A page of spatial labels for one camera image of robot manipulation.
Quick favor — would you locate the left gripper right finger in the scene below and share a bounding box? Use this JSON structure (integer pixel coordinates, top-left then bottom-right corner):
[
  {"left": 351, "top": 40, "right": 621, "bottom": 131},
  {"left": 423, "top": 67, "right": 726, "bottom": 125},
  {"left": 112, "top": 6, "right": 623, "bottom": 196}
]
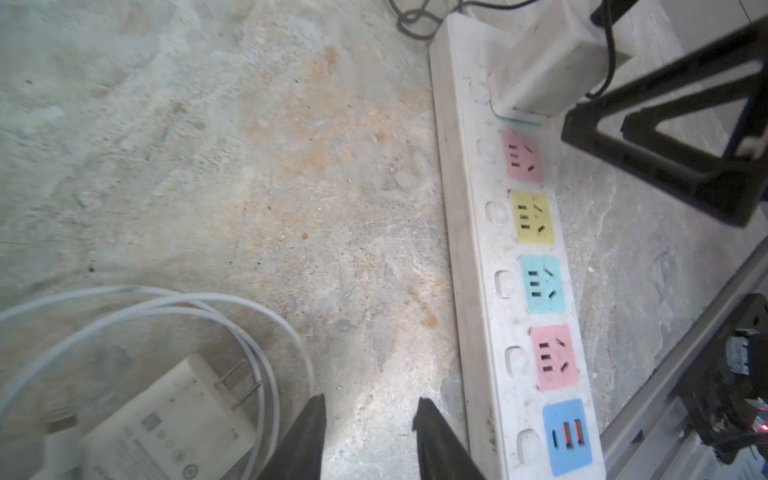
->
[{"left": 412, "top": 397, "right": 485, "bottom": 480}]

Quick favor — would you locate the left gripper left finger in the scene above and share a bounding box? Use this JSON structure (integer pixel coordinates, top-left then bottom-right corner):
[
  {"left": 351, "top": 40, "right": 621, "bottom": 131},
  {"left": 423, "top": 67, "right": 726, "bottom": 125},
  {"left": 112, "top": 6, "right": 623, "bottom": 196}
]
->
[{"left": 257, "top": 394, "right": 327, "bottom": 480}]

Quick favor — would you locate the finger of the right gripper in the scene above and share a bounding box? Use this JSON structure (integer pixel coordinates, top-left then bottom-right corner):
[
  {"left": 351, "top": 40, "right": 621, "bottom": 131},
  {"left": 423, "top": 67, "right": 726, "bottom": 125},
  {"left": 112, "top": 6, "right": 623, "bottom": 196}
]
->
[{"left": 561, "top": 18, "right": 767, "bottom": 227}]

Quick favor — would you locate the colourful white power strip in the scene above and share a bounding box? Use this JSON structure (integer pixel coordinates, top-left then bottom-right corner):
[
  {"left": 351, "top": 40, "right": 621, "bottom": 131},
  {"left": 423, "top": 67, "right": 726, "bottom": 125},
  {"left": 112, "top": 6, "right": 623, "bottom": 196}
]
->
[{"left": 429, "top": 13, "right": 607, "bottom": 479}]

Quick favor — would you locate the white charger with black cable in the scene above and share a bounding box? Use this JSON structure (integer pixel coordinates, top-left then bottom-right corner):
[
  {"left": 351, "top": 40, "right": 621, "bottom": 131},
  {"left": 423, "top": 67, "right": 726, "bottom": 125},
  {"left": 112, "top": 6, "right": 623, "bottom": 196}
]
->
[{"left": 386, "top": 0, "right": 634, "bottom": 118}]

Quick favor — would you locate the white charger with coiled cable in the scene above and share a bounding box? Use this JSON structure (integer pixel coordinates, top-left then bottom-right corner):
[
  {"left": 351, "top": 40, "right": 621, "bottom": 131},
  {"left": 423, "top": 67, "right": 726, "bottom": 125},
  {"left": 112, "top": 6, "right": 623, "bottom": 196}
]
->
[{"left": 1, "top": 286, "right": 286, "bottom": 479}]

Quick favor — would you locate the aluminium rail base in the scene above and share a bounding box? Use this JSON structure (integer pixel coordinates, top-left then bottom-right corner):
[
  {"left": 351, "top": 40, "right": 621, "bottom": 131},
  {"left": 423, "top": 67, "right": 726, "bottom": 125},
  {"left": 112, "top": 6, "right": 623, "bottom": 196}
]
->
[{"left": 601, "top": 242, "right": 767, "bottom": 479}]

